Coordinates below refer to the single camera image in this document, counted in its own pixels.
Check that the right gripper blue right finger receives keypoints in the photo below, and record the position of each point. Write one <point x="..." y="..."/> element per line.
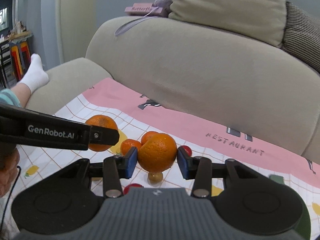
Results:
<point x="198" y="169"/>

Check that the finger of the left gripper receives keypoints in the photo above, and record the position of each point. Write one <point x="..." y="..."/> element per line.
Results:
<point x="103" y="136"/>

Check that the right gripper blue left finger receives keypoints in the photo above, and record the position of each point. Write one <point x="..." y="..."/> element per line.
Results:
<point x="116" y="168"/>

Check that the red cherry tomato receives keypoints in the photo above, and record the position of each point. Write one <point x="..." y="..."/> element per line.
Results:
<point x="187" y="149"/>

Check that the brown kiwi fruit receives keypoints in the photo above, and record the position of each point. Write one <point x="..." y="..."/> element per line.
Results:
<point x="155" y="177"/>

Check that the small orange tangerine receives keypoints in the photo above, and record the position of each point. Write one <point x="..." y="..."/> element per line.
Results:
<point x="147" y="136"/>

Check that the large orange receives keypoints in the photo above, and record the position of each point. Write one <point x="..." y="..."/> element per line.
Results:
<point x="158" y="153"/>

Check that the green colander bowl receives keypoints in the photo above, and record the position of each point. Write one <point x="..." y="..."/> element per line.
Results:
<point x="304" y="226"/>

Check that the person left hand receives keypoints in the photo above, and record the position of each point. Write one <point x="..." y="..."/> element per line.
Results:
<point x="9" y="171"/>

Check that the striped teal trouser leg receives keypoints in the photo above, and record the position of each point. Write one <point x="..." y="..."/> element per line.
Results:
<point x="8" y="97"/>

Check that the pink checked picnic cloth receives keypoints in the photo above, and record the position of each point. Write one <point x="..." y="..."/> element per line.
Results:
<point x="135" y="115"/>

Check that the left foot white sock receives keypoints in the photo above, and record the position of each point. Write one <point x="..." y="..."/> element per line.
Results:
<point x="35" y="77"/>

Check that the red stool stack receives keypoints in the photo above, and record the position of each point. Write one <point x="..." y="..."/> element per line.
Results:
<point x="20" y="58"/>

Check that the beige fabric sofa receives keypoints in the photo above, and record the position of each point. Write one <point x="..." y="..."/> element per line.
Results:
<point x="215" y="74"/>

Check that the pink butterfly book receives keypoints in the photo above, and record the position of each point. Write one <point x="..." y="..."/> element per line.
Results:
<point x="145" y="9"/>

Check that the houndstooth patterned cushion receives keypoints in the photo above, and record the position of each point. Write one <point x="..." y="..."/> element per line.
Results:
<point x="301" y="36"/>

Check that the beige back cushion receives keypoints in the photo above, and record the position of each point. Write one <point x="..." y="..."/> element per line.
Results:
<point x="263" y="20"/>

